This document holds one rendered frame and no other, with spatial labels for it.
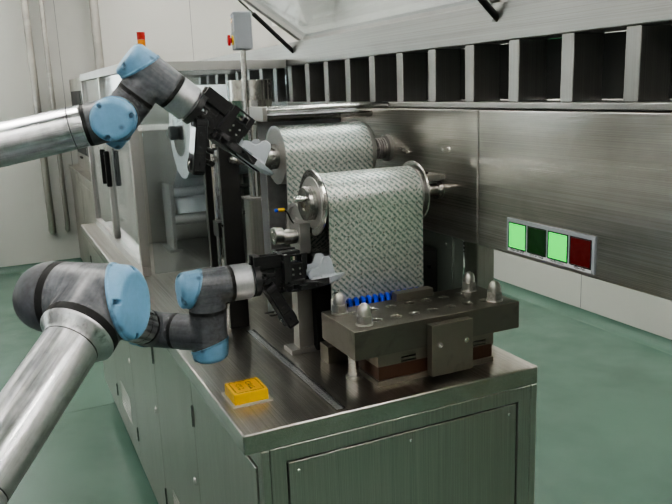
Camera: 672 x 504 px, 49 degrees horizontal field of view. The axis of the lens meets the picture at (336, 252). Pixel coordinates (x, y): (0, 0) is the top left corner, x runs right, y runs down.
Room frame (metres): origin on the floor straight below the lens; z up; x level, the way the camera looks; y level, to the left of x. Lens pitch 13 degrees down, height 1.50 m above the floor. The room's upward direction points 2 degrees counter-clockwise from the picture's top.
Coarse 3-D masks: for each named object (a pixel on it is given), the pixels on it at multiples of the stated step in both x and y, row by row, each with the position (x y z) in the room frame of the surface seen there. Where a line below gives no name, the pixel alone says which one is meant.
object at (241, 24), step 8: (232, 16) 2.10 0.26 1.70; (240, 16) 2.09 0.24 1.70; (248, 16) 2.09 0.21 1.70; (232, 24) 2.11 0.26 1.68; (240, 24) 2.09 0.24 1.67; (248, 24) 2.09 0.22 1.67; (232, 32) 2.12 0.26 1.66; (240, 32) 2.09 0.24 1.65; (248, 32) 2.09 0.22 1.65; (232, 40) 2.10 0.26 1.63; (240, 40) 2.09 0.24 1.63; (248, 40) 2.09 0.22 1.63; (232, 48) 2.15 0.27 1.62; (240, 48) 2.09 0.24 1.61; (248, 48) 2.09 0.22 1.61
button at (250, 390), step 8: (232, 384) 1.37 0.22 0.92; (240, 384) 1.37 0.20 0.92; (248, 384) 1.37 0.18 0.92; (256, 384) 1.37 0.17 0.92; (232, 392) 1.34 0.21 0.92; (240, 392) 1.33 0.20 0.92; (248, 392) 1.33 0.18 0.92; (256, 392) 1.34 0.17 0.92; (264, 392) 1.35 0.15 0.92; (232, 400) 1.33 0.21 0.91; (240, 400) 1.32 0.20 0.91; (248, 400) 1.33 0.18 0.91; (256, 400) 1.34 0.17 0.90
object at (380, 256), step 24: (336, 240) 1.56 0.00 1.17; (360, 240) 1.58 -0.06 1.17; (384, 240) 1.61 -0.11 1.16; (408, 240) 1.64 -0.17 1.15; (336, 264) 1.56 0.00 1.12; (360, 264) 1.58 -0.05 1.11; (384, 264) 1.61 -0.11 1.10; (408, 264) 1.64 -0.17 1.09; (336, 288) 1.56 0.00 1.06; (360, 288) 1.58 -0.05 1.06; (384, 288) 1.61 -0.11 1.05; (408, 288) 1.63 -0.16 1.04
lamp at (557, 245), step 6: (552, 234) 1.37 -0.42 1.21; (558, 234) 1.36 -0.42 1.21; (552, 240) 1.37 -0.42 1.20; (558, 240) 1.36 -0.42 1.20; (564, 240) 1.34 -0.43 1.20; (552, 246) 1.37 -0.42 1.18; (558, 246) 1.36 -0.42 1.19; (564, 246) 1.34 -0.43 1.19; (552, 252) 1.37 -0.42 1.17; (558, 252) 1.36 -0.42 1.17; (564, 252) 1.34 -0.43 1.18; (558, 258) 1.36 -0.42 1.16; (564, 258) 1.34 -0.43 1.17
